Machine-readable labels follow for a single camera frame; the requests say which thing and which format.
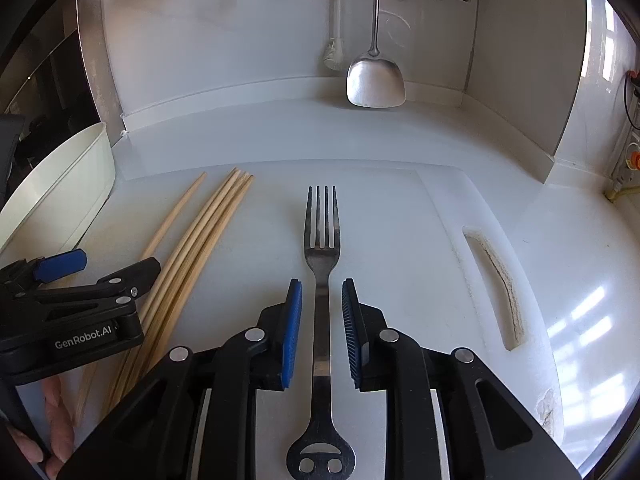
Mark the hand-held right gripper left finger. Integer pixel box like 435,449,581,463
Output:
57,278,304,480

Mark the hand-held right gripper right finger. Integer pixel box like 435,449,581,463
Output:
341,278,583,480

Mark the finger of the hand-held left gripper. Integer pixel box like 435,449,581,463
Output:
39,257,162,322
31,249,89,284

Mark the group of wooden chopsticks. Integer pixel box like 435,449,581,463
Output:
75,169,255,428

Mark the metal fork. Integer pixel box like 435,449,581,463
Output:
286,185,357,479

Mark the white round bowl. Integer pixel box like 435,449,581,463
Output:
0,121,116,261

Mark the person's left hand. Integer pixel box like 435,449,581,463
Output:
7,376,77,480

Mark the white cutting board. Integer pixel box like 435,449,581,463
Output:
50,156,571,480

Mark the black integrated stove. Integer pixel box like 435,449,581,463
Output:
0,0,108,196

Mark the steel spatula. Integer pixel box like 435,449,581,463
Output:
346,0,407,109

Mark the white dish brush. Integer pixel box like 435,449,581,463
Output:
322,0,346,72

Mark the wall gas valve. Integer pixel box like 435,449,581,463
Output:
605,130,640,201

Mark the black cable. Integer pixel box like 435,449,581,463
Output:
622,72,640,131

